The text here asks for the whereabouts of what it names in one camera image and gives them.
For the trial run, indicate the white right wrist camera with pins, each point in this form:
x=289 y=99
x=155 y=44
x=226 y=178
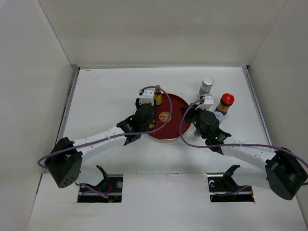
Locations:
x=207 y=102

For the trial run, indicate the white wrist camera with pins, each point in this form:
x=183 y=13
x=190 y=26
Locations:
x=145 y=97
x=207 y=102

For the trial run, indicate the small yellow label bottle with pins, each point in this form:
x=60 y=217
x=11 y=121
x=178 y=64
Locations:
x=158 y=95

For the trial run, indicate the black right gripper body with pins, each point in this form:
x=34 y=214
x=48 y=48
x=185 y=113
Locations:
x=196 y=121

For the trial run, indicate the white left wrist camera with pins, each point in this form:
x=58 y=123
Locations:
x=145 y=97

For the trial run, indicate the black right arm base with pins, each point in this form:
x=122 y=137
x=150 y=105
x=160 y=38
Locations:
x=223 y=188

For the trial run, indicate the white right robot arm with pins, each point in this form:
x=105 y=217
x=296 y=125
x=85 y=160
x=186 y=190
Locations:
x=281 y=168

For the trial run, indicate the green label sauce bottle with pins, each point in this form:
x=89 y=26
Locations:
x=153 y=122

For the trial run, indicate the blue label granule bottle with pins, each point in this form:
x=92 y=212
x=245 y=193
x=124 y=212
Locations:
x=206 y=86

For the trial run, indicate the red cap sauce jar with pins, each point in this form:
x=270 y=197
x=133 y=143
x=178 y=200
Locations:
x=226 y=101

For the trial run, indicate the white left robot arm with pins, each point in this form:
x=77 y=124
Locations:
x=65 y=160

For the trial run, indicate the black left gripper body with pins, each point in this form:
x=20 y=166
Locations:
x=137 y=104

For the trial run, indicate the white lid small jar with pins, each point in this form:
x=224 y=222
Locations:
x=219 y=116

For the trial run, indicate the small black label spice bottle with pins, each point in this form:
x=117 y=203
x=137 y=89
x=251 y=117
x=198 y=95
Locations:
x=197 y=133

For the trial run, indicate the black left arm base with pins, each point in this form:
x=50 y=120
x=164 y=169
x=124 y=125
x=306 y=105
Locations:
x=108 y=190

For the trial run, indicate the red round tray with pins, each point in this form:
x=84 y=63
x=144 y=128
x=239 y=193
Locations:
x=171 y=130

